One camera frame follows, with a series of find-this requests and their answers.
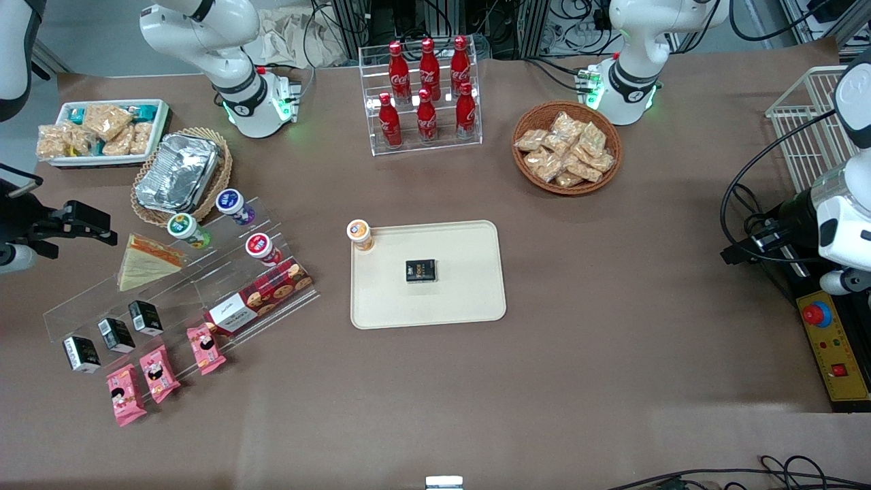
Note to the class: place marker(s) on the oval wicker basket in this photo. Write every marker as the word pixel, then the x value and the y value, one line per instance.
pixel 224 163

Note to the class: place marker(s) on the clear acrylic bottle rack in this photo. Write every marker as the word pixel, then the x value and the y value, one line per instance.
pixel 442 146

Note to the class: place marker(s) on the orange lidded drink cup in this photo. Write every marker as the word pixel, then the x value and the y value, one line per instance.
pixel 360 233

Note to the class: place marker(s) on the teal snack packet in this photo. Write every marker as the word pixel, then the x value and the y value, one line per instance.
pixel 145 111
pixel 76 116

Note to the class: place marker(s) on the green lidded drink cup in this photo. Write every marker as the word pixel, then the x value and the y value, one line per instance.
pixel 185 228

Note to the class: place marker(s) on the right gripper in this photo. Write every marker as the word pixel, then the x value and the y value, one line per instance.
pixel 22 219

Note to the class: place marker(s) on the aluminium frame rack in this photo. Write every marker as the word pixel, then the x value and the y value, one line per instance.
pixel 435 17

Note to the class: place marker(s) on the clear acrylic stepped shelf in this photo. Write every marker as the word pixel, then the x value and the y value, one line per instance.
pixel 204 282

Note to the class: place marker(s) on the purple lidded drink cup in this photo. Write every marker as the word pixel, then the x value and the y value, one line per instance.
pixel 233 204

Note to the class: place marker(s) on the round wicker basket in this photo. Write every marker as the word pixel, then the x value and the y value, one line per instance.
pixel 612 136

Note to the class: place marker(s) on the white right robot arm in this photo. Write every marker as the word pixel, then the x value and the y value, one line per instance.
pixel 231 54

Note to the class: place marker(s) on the white rectangular dish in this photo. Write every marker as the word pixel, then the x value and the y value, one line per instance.
pixel 160 126

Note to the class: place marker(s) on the silver foil container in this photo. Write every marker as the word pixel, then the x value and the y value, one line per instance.
pixel 177 173

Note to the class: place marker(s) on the red cookie box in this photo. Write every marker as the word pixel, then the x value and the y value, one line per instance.
pixel 262 296

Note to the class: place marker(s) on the brown snack bag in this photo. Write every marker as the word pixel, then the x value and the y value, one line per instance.
pixel 544 165
pixel 568 180
pixel 531 140
pixel 592 139
pixel 567 124
pixel 584 168
pixel 602 162
pixel 556 144

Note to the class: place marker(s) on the red lidded drink cup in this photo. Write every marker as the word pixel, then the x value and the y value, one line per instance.
pixel 260 247

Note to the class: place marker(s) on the black box with silver strip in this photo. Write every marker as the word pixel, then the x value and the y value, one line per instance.
pixel 789 275

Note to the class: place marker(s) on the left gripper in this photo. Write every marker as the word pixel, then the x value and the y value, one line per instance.
pixel 795 216

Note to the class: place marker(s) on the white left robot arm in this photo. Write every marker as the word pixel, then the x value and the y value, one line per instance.
pixel 636 61

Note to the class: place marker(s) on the pink snack packet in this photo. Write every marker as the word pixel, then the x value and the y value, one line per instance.
pixel 160 374
pixel 125 396
pixel 206 350

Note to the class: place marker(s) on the triangular sandwich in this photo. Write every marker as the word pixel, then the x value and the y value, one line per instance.
pixel 146 265

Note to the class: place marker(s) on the cream plastic tray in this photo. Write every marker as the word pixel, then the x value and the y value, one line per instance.
pixel 463 292

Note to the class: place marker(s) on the red cola bottle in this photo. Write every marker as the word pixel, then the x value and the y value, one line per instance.
pixel 426 119
pixel 399 71
pixel 429 68
pixel 390 122
pixel 466 114
pixel 461 64

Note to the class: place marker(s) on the rice cracker bag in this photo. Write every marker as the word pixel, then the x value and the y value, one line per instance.
pixel 117 143
pixel 141 137
pixel 53 141
pixel 80 141
pixel 107 120

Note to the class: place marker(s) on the small black snack box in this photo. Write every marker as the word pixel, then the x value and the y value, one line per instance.
pixel 81 354
pixel 145 318
pixel 116 335
pixel 422 270

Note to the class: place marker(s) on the yellow emergency stop box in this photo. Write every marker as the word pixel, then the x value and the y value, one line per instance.
pixel 833 354

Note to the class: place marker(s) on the small white device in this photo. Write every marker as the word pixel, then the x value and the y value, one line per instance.
pixel 444 482

